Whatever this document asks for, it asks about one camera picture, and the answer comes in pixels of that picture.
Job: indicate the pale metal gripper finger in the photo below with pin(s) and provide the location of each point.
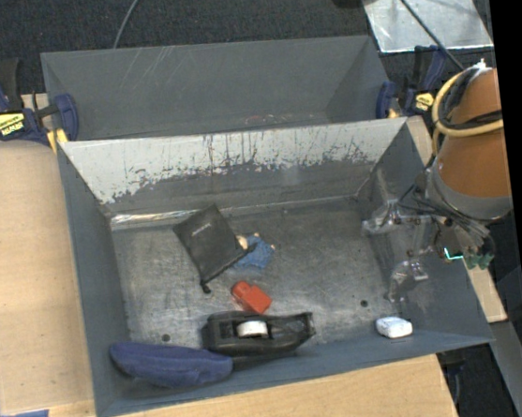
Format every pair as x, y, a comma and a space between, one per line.
385, 224
408, 274

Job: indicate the small white box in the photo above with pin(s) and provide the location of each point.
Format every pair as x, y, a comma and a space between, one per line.
393, 327

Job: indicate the grey metal bin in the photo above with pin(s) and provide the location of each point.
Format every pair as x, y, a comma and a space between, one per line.
296, 264

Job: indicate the blue toy figure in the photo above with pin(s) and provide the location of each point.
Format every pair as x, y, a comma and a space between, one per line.
258, 254

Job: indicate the red plastic block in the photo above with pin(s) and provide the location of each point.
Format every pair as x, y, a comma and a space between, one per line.
251, 296

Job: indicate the black tape dispenser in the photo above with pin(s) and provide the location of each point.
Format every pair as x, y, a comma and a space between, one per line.
258, 335

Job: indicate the black fabric pouch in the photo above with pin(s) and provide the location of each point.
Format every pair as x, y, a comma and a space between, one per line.
211, 244

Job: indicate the dark blue cloth bag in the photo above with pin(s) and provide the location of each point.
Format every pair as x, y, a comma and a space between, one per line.
171, 362

